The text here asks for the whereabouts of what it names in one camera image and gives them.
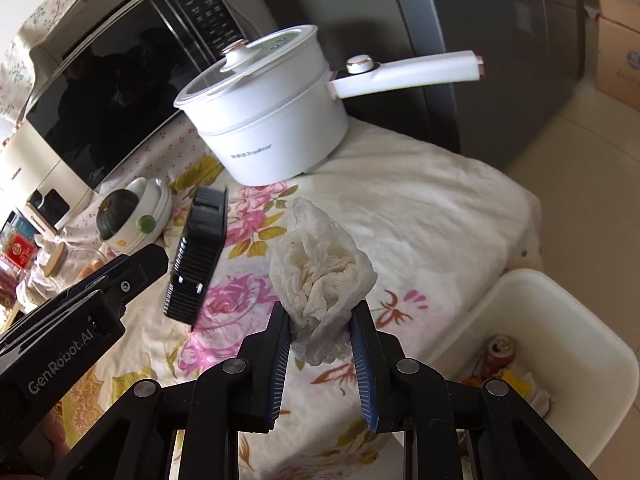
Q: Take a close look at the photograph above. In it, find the dark green pumpkin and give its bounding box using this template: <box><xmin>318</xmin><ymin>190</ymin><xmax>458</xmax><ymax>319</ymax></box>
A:
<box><xmin>95</xmin><ymin>187</ymin><xmax>143</xmax><ymax>240</ymax></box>

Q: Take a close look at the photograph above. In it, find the floral appliance cover cloth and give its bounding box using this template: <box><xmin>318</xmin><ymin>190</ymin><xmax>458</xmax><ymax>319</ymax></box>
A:
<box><xmin>0</xmin><ymin>0</ymin><xmax>126</xmax><ymax>126</ymax></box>

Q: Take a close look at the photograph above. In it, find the red drink can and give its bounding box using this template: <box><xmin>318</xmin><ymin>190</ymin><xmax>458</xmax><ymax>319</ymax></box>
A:
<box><xmin>481</xmin><ymin>335</ymin><xmax>517</xmax><ymax>381</ymax></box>

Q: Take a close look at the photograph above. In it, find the cream kitchen appliance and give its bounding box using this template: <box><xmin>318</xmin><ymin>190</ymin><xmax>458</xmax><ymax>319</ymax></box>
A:
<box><xmin>0</xmin><ymin>122</ymin><xmax>96</xmax><ymax>241</ymax></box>

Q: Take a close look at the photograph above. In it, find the black ribbed box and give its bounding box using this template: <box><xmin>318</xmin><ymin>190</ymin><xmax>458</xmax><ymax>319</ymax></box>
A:
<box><xmin>162</xmin><ymin>185</ymin><xmax>231</xmax><ymax>332</ymax></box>

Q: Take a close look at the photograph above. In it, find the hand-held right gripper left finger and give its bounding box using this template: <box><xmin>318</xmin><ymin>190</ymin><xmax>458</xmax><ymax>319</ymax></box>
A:
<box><xmin>50</xmin><ymin>301</ymin><xmax>293</xmax><ymax>480</ymax></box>

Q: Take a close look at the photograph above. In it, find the yellow snack packet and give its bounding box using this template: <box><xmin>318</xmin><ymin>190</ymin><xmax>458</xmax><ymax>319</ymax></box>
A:
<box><xmin>502</xmin><ymin>367</ymin><xmax>533</xmax><ymax>401</ymax></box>

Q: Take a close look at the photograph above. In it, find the floral tablecloth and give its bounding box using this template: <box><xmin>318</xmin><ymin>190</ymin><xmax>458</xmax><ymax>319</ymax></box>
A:
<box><xmin>0</xmin><ymin>117</ymin><xmax>543</xmax><ymax>480</ymax></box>

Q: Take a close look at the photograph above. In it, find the white electric pot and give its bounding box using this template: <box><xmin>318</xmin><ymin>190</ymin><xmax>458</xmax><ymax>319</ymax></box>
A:
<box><xmin>173</xmin><ymin>24</ymin><xmax>485</xmax><ymax>187</ymax></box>

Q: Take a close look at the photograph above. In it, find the black microwave oven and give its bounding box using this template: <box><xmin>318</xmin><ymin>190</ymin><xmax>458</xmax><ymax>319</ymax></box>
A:
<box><xmin>25</xmin><ymin>0</ymin><xmax>251</xmax><ymax>193</ymax></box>

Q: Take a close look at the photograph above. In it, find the white ceramic bowl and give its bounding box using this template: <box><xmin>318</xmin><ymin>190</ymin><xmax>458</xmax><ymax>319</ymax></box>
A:
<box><xmin>102</xmin><ymin>176</ymin><xmax>173</xmax><ymax>256</ymax></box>

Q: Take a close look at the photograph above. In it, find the glass pot lid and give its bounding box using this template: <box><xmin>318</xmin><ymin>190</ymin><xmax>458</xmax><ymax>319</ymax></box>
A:
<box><xmin>176</xmin><ymin>38</ymin><xmax>331</xmax><ymax>111</ymax></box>

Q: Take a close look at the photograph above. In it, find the grey refrigerator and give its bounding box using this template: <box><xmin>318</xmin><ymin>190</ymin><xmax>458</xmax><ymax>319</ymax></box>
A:
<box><xmin>280</xmin><ymin>0</ymin><xmax>601</xmax><ymax>171</ymax></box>

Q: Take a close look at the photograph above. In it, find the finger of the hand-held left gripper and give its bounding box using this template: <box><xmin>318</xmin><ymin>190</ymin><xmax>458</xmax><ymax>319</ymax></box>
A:
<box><xmin>70</xmin><ymin>255</ymin><xmax>132</xmax><ymax>295</ymax></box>
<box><xmin>65</xmin><ymin>245</ymin><xmax>169</xmax><ymax>318</ymax></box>

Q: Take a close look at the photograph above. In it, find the white paper wrapper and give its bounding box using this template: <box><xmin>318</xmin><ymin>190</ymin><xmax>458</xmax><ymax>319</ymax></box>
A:
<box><xmin>522</xmin><ymin>370</ymin><xmax>553</xmax><ymax>416</ymax></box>

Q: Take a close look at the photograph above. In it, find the glass jar with wooden lid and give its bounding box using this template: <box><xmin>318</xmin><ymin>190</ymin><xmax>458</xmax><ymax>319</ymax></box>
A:
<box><xmin>40</xmin><ymin>241</ymin><xmax>108</xmax><ymax>286</ymax></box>

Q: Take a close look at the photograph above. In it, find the red box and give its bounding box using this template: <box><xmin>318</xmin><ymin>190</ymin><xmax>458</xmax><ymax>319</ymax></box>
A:
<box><xmin>0</xmin><ymin>237</ymin><xmax>33</xmax><ymax>271</ymax></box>

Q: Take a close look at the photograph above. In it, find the white plastic bin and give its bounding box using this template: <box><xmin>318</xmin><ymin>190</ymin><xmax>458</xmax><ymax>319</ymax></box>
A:
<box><xmin>430</xmin><ymin>268</ymin><xmax>633</xmax><ymax>480</ymax></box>

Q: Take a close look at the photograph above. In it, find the white tissue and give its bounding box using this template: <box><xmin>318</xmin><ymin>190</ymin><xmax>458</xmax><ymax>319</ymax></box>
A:
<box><xmin>269</xmin><ymin>197</ymin><xmax>377</xmax><ymax>367</ymax></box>

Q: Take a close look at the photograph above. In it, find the person's left hand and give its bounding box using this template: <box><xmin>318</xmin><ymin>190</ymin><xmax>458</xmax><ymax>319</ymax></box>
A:
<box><xmin>0</xmin><ymin>407</ymin><xmax>75</xmax><ymax>480</ymax></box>

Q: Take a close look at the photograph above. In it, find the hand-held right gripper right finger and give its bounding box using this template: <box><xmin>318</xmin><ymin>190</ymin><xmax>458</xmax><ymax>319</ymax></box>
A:
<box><xmin>348</xmin><ymin>301</ymin><xmax>598</xmax><ymax>480</ymax></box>

